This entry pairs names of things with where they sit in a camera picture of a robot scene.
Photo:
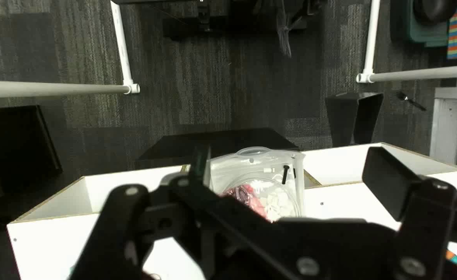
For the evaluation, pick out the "bag with red contents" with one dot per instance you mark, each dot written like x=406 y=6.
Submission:
x=269 y=200

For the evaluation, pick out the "white shelf table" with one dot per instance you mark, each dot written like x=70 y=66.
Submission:
x=51 y=244

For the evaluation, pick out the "black storage bin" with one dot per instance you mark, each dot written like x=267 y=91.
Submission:
x=16 y=141

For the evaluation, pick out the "green plastic case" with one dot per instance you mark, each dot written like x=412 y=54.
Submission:
x=409 y=34

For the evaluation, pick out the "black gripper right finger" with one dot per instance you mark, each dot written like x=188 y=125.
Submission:
x=389 y=177

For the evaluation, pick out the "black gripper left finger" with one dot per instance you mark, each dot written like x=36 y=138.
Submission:
x=201 y=166

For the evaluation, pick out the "clear plastic drawer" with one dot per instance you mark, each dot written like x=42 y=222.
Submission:
x=229 y=174

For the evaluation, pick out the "black trapezoid stand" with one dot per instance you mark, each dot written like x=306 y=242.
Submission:
x=353 y=118

